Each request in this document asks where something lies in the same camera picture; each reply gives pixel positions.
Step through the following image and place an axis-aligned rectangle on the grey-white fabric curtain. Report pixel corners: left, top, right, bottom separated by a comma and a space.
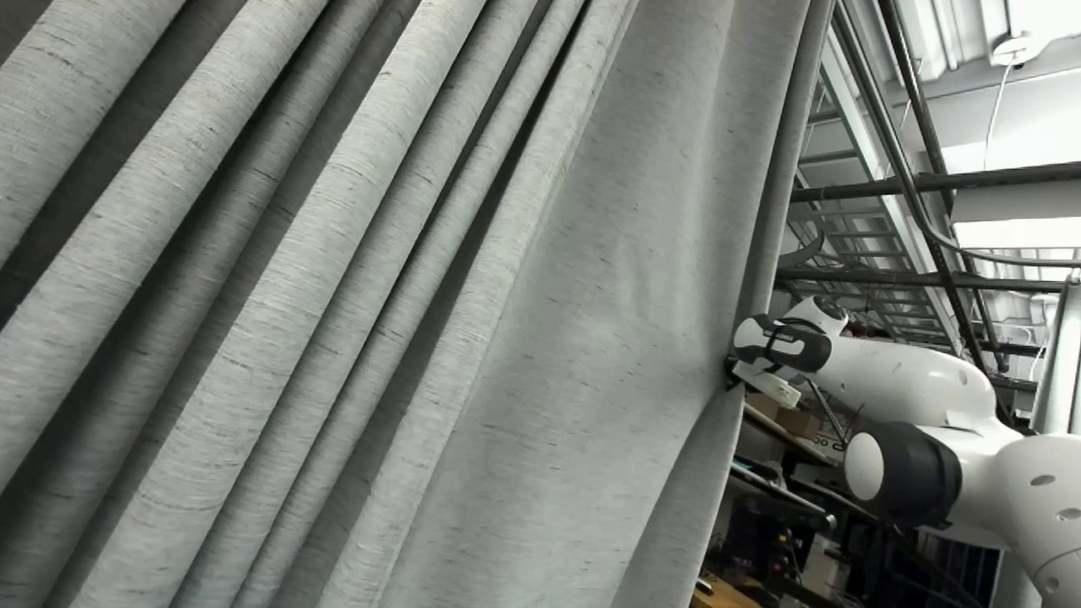
0, 0, 839, 608

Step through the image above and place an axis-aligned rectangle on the cluttered workshop shelving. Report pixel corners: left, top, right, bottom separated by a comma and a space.
689, 384, 1005, 608

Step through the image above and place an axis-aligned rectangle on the black ceiling beam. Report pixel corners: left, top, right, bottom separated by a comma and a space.
787, 160, 1081, 205

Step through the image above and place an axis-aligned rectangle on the white ceiling device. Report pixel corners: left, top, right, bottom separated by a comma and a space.
987, 29, 1055, 68

